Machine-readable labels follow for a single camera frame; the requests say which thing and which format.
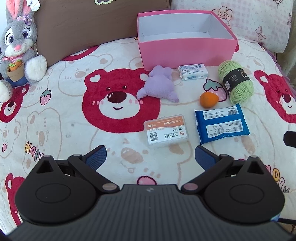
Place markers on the grey bunny plush toy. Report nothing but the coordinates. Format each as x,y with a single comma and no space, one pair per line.
17,46

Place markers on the purple plush toy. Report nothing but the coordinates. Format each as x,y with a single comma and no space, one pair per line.
159,84

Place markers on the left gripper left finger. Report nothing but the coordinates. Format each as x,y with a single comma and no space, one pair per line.
87,165

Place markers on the brown embroidered pillow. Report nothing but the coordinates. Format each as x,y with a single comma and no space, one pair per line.
67,27

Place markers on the pink checked pillow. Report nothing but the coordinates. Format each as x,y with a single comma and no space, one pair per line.
265,21

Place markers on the small white tissue pack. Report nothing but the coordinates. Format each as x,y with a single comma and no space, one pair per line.
193,72

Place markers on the blue wet wipes pack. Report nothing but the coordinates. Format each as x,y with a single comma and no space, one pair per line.
220,123

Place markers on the clear dental floss box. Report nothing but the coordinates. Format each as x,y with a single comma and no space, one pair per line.
165,131

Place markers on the bear print blanket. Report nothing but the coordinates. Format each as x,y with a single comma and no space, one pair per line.
48,119

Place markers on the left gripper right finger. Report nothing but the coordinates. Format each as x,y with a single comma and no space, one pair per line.
214,166

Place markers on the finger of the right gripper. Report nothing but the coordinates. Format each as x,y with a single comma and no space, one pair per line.
289,139

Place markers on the beige satin curtain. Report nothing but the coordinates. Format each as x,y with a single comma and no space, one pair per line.
287,58

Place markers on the pink cardboard box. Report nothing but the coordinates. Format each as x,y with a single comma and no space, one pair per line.
173,38

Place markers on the green yarn ball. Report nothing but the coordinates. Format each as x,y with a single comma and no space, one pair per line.
236,81

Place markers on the orange makeup sponge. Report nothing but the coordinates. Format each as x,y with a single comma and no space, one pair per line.
208,100

